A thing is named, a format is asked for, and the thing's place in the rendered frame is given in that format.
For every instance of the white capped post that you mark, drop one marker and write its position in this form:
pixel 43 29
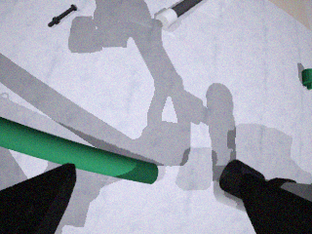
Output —
pixel 300 189

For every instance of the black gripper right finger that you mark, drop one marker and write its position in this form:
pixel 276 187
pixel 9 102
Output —
pixel 272 210

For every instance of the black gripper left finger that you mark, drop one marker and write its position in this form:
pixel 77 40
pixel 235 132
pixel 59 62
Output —
pixel 35 206

